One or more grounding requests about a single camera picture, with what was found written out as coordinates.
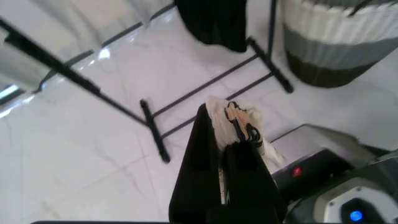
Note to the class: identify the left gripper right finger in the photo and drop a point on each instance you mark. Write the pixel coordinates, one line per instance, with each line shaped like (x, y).
(252, 186)

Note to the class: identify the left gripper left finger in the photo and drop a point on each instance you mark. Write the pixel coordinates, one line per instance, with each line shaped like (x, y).
(199, 180)

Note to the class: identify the cream printed garment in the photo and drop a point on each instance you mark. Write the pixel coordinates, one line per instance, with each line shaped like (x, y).
(224, 124)

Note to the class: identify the black garment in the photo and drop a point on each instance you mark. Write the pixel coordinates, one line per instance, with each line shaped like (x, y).
(217, 21)

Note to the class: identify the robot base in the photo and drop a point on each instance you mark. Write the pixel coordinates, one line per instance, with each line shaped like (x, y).
(342, 186)

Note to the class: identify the white laundry basket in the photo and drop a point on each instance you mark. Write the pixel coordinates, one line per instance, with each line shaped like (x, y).
(335, 37)

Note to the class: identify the black clothes rack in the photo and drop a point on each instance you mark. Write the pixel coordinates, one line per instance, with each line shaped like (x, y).
(49, 60)

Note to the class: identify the window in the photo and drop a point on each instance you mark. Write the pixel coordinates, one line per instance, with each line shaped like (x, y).
(7, 91)

